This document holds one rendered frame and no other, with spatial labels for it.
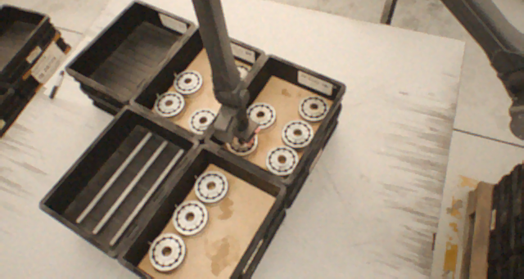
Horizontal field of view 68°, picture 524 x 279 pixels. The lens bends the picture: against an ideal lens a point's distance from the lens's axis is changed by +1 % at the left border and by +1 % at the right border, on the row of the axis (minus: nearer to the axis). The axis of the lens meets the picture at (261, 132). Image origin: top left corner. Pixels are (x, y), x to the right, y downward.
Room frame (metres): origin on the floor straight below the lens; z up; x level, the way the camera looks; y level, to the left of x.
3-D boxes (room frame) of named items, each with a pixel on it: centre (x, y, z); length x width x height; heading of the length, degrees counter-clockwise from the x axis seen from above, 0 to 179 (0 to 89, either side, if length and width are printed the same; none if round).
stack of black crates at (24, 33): (1.53, 1.22, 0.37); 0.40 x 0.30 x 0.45; 153
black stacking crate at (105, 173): (0.52, 0.42, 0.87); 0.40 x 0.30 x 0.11; 143
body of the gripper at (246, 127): (0.61, 0.06, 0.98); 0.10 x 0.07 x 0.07; 48
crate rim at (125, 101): (1.02, 0.42, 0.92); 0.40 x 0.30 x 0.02; 143
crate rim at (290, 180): (0.66, -0.06, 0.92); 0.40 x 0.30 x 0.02; 143
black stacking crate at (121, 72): (1.02, 0.42, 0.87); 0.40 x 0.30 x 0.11; 143
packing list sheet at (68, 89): (1.14, 0.71, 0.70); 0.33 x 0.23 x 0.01; 153
